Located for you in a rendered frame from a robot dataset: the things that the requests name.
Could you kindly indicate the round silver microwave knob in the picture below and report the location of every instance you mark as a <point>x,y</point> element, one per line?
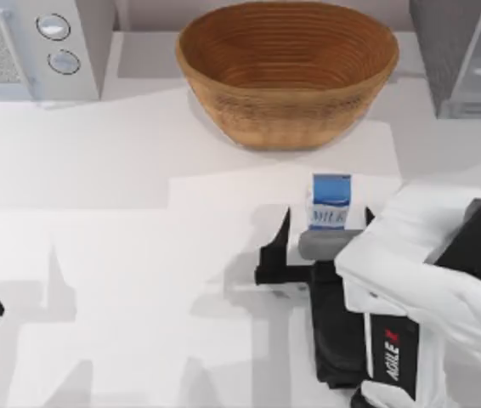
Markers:
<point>52,26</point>
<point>63,61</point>

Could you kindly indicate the blue and white milk carton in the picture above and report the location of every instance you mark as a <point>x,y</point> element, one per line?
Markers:
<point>329,200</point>

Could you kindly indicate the pale microwave oven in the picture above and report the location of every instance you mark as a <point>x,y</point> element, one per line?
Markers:
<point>92,47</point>

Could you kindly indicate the brown woven basket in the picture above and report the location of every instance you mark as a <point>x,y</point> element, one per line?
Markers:
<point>287,76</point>

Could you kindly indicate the grey cabinet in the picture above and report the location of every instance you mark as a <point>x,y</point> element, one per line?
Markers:
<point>440,51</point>

